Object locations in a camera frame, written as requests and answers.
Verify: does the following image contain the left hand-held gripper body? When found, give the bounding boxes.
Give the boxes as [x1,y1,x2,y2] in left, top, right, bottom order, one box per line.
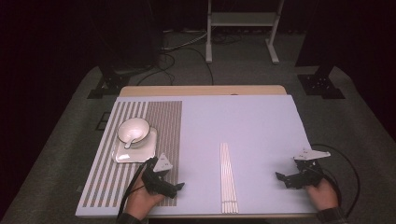
[141,152,178,200]

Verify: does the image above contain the pale blue table board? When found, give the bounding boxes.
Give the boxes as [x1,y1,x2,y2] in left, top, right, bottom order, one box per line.
[75,94,319,218]

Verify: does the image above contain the dark stand base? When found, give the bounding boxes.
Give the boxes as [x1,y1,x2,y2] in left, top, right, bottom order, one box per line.
[86,63,134,100]
[296,63,347,100]

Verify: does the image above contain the black floor frame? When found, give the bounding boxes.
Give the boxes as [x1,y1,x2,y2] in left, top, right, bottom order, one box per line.
[94,111,112,132]

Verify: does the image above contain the wooden table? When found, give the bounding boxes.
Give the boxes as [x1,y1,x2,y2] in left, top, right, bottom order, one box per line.
[119,85,288,97]

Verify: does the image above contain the white ceramic spoon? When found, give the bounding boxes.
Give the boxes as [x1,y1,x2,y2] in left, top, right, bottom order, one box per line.
[123,128,145,150]

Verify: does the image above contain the white metal stand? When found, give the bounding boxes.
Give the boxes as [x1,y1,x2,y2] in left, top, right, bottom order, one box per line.
[205,0,285,65]

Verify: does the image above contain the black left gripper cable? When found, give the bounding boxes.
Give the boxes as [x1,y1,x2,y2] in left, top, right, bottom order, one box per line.
[117,161,149,219]

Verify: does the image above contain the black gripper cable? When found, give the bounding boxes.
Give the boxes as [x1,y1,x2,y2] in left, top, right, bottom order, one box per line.
[117,161,149,219]
[306,143,361,218]

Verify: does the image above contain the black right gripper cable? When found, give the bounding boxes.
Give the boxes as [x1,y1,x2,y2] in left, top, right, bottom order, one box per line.
[306,143,361,218]

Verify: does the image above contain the black floor cable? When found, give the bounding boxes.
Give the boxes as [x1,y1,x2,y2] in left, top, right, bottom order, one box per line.
[135,46,215,87]

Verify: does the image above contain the person's left hand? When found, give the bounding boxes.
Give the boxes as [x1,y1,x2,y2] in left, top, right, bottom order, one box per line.
[125,173,166,220]

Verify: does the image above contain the striped placemat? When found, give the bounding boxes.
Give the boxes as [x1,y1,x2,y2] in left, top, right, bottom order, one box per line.
[77,100,184,209]

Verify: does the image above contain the person's right hand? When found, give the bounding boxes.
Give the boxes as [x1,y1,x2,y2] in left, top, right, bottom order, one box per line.
[304,178,340,212]

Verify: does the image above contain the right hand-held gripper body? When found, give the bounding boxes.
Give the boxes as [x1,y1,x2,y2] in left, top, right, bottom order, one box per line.
[289,147,332,189]

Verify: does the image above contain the white square plate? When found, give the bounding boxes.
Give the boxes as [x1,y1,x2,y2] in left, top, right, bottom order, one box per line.
[110,125,159,164]

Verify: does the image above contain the row of white chopsticks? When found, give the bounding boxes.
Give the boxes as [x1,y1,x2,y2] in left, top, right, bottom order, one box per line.
[219,142,240,215]

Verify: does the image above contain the white ceramic bowl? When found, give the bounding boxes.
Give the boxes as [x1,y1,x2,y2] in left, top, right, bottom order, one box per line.
[116,117,151,149]

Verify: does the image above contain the white floor cable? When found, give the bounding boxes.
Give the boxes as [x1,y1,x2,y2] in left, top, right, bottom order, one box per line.
[161,31,208,51]

